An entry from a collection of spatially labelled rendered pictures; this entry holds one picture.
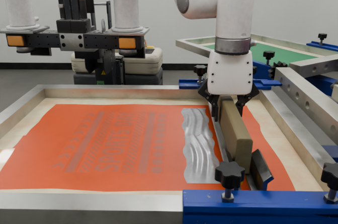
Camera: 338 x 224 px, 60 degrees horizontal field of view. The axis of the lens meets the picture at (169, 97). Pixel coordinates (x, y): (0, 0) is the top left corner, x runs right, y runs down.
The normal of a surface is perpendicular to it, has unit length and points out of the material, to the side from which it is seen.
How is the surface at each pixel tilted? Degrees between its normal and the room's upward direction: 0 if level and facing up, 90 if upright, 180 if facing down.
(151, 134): 0
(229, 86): 96
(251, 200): 0
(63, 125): 0
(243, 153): 90
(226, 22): 90
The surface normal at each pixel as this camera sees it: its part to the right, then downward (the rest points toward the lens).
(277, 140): 0.00, -0.93
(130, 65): -0.11, 0.37
